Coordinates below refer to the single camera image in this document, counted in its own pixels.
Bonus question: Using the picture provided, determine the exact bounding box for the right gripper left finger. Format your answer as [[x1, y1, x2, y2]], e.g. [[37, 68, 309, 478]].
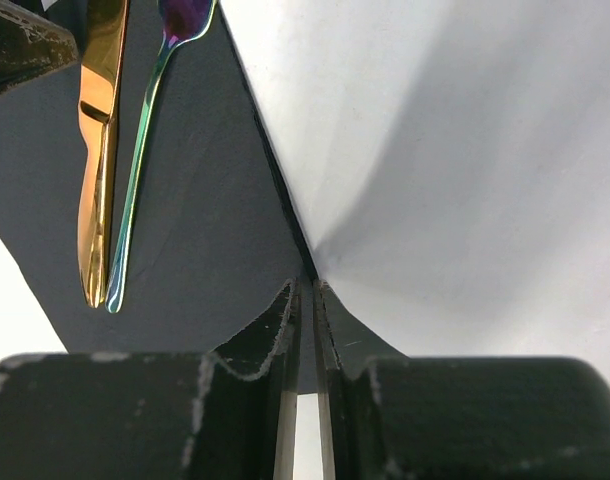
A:
[[0, 280, 298, 479]]

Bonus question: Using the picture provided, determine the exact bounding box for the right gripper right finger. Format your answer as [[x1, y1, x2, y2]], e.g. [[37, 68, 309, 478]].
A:
[[313, 281, 610, 479]]

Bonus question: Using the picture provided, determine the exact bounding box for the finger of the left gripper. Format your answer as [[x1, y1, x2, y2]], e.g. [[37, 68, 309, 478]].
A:
[[0, 0, 79, 96]]

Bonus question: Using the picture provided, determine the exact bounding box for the gold knife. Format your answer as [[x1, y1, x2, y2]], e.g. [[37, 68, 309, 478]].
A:
[[77, 1, 129, 308]]

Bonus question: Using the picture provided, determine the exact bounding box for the iridescent rainbow fork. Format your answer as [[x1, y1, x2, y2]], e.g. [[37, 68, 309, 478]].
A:
[[105, 0, 217, 314]]

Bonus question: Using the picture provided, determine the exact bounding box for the black paper napkin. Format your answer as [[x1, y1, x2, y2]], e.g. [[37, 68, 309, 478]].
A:
[[0, 14, 411, 396]]

